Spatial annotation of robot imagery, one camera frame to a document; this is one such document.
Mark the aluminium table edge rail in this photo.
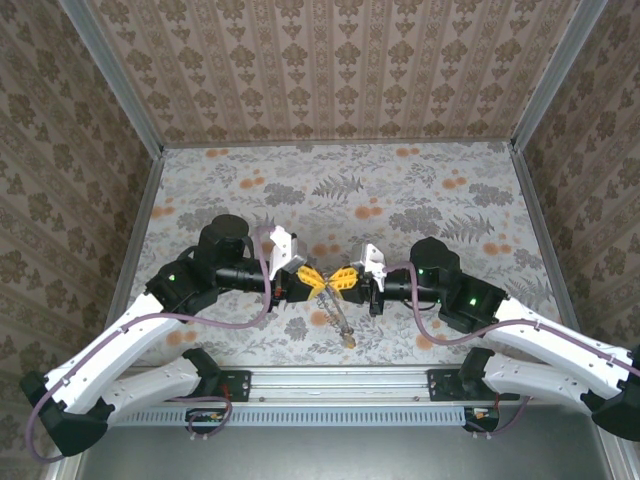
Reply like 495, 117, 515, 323
106, 148, 165, 347
508, 143, 574, 322

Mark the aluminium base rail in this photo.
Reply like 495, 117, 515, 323
219, 366, 501, 406

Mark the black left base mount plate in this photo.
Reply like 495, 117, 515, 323
219, 368, 252, 402

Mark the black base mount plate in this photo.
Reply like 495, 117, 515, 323
219, 368, 252, 402
426, 368, 467, 402

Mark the grey slotted cable duct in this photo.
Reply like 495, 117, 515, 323
106, 402, 477, 428

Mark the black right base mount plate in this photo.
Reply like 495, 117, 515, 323
426, 368, 467, 402

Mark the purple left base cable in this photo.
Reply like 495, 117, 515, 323
164, 394, 234, 444

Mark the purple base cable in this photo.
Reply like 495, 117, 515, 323
469, 392, 532, 442
164, 394, 234, 444

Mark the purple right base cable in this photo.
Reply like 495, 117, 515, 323
469, 392, 532, 442

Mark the aluminium frame post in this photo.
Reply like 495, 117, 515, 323
58, 0, 167, 157
510, 0, 612, 152

